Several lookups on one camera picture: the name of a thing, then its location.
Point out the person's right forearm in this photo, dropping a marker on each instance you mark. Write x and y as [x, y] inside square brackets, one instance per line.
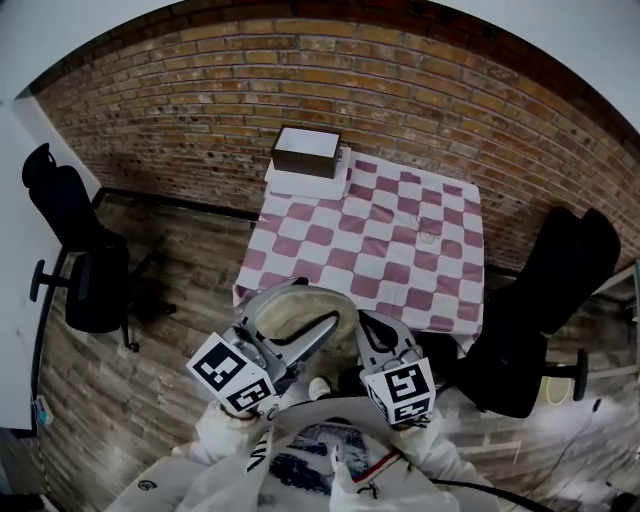
[430, 450]

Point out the grey desk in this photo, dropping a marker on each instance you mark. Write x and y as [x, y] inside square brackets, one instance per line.
[620, 285]

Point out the person's left forearm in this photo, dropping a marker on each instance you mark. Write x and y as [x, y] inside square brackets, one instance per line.
[220, 435]

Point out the flat white box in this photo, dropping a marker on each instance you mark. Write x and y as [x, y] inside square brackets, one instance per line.
[305, 186]

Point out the brown box white inside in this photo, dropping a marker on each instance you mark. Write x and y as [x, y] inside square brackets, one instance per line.
[305, 165]

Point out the black office chair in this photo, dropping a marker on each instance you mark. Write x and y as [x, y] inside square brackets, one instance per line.
[555, 280]
[95, 295]

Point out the white desk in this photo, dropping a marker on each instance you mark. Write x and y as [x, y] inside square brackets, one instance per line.
[20, 275]

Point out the white tape roll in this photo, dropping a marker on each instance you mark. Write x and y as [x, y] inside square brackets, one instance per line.
[555, 390]

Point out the pink white checkered tablecloth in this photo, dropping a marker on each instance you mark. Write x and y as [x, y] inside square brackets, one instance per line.
[380, 240]

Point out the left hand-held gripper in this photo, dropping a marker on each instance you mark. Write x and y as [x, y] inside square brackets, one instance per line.
[220, 370]

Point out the person's black trousers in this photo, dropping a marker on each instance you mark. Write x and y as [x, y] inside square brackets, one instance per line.
[350, 382]

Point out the person's left white shoe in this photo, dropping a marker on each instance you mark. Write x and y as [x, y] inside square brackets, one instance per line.
[320, 387]

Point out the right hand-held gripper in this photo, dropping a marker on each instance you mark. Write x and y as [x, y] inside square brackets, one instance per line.
[405, 387]

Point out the small teal packet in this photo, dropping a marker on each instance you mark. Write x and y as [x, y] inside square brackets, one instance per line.
[44, 411]

